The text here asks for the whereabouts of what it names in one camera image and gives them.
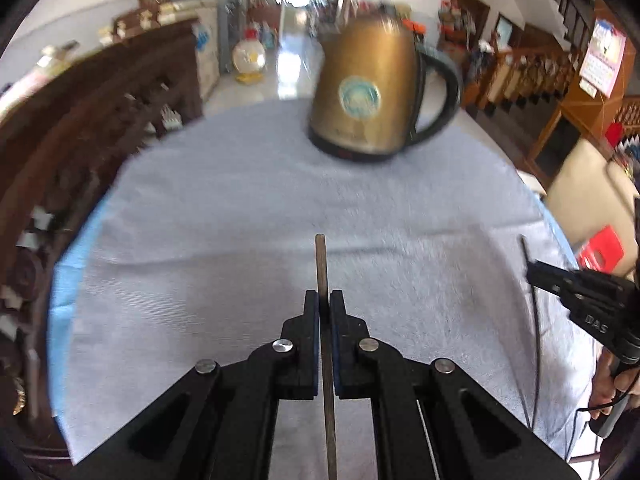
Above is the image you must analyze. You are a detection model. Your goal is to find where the dark wooden chopstick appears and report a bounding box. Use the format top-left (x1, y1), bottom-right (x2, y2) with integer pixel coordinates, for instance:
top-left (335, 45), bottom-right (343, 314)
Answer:
top-left (314, 233), bottom-right (337, 480)
top-left (518, 234), bottom-right (541, 432)

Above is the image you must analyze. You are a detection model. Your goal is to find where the person's right hand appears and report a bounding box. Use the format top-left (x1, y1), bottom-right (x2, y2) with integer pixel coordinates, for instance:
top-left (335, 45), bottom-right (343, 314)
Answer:
top-left (588, 348), bottom-right (639, 419)

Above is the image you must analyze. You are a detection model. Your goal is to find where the red plastic chair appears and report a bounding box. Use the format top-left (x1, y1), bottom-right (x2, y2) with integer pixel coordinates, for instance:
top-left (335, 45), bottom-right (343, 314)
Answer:
top-left (576, 224), bottom-right (624, 274)

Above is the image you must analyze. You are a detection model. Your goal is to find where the cream sofa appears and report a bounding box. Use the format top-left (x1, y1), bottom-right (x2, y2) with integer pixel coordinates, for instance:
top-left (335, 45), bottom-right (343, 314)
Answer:
top-left (544, 140), bottom-right (639, 275)

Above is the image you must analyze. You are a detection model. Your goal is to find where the blue table cover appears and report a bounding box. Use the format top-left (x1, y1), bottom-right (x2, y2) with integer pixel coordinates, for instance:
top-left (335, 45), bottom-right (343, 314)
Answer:
top-left (47, 192), bottom-right (112, 418)

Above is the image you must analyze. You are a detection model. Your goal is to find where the wooden stair railing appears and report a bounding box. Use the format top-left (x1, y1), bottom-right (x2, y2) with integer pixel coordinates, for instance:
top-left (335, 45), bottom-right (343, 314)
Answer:
top-left (461, 47), bottom-right (582, 114)

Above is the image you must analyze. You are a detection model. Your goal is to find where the gold electric kettle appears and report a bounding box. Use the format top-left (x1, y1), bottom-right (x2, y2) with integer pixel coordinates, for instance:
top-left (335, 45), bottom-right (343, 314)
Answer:
top-left (308, 6), bottom-right (462, 162)

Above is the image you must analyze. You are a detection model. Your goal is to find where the carved dark wooden sideboard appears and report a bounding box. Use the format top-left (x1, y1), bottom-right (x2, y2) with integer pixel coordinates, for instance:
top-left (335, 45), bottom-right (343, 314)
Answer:
top-left (1, 18), bottom-right (202, 466)

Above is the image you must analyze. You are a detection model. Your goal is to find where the small white fan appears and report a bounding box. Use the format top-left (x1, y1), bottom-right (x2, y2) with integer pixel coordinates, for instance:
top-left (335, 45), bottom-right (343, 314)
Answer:
top-left (232, 29), bottom-right (266, 84)

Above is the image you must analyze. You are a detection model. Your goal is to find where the wall calendar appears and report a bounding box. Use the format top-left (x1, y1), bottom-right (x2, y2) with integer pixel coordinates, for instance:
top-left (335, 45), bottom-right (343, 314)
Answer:
top-left (579, 20), bottom-right (626, 98)

